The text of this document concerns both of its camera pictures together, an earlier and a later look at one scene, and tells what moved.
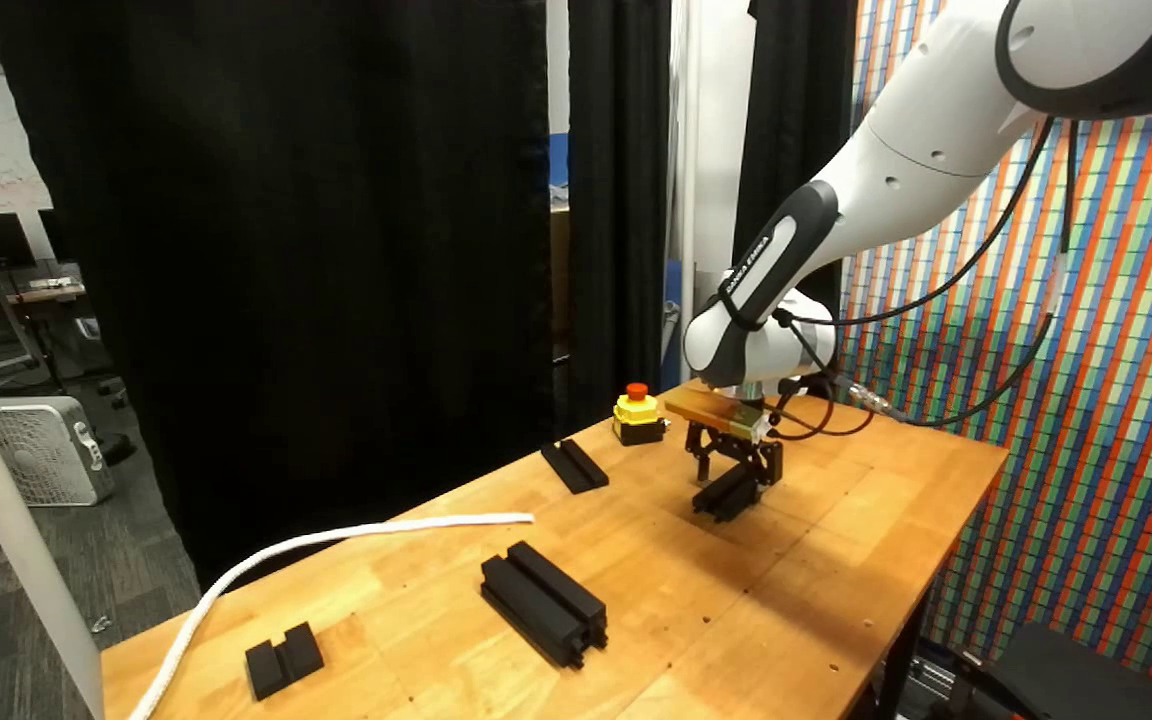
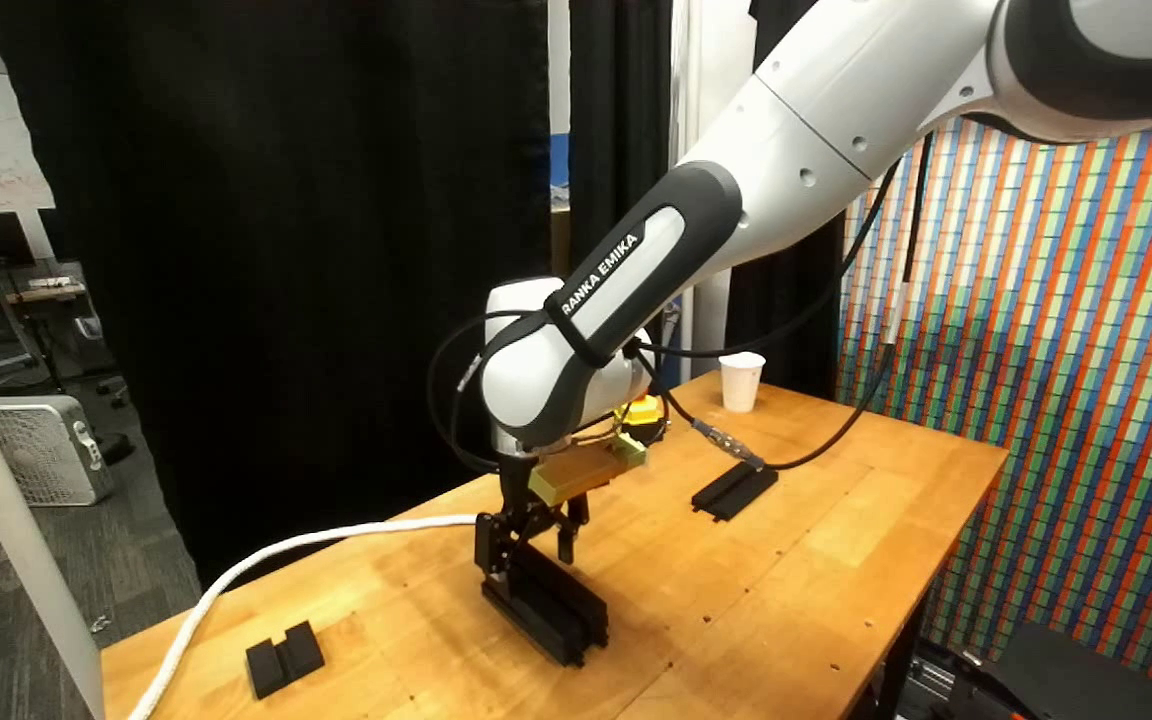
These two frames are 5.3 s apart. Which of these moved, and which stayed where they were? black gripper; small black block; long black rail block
Moved: black gripper
Stayed: small black block; long black rail block
